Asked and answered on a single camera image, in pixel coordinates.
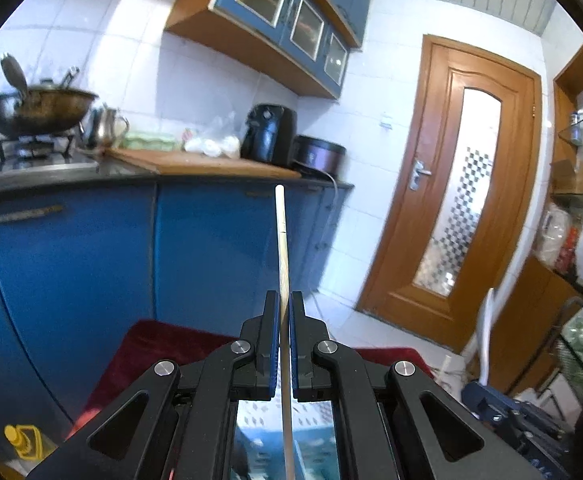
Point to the blue wall cabinet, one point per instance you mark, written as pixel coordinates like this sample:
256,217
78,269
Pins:
281,10

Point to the black air fryer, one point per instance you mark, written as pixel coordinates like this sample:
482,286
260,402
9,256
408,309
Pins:
266,135

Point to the wooden door with glass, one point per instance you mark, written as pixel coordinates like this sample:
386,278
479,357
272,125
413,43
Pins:
431,260

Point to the wooden shelf unit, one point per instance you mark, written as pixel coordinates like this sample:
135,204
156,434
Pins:
546,320

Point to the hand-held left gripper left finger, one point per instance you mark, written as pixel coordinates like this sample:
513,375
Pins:
271,350

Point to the light blue utensil holder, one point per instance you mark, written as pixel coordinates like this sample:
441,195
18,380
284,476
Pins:
256,435

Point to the wall socket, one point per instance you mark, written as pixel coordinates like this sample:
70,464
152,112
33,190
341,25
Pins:
386,122

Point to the dark rice cooker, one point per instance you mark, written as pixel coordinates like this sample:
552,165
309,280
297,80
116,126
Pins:
319,155

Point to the yellow bottle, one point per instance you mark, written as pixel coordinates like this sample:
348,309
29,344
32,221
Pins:
26,445

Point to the clear plastic bag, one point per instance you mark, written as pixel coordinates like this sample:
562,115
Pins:
211,140

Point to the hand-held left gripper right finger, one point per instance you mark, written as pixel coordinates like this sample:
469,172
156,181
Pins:
297,355

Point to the white plastic pipe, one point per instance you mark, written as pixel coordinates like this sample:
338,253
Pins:
486,330

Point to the pale green tray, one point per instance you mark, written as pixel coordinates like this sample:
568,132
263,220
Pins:
151,140

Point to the metal kettle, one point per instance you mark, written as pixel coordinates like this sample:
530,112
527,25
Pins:
104,127

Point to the wooden chopstick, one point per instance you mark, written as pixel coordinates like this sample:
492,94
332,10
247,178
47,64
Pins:
282,260

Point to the blue kitchen base cabinets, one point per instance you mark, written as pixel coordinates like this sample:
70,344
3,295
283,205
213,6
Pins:
71,270

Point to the metal spatula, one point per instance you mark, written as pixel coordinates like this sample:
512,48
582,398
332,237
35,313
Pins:
14,75

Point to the wooden cutting board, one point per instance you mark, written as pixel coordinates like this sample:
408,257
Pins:
196,165

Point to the red flower print blanket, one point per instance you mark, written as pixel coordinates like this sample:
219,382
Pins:
151,350

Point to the large dark wok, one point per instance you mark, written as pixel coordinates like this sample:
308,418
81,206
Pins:
46,112

